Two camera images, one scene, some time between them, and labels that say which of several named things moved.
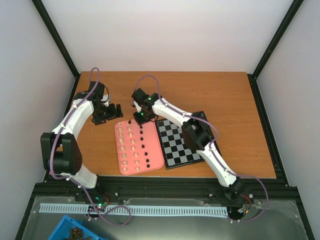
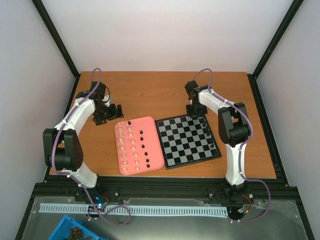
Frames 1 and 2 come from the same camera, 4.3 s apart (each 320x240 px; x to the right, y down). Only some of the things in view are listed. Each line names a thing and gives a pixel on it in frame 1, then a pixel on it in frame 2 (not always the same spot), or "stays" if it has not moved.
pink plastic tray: [139, 147] stays
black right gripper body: [143, 118] -> [196, 110]
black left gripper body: [103, 113] stays
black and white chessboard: [175, 149] stays
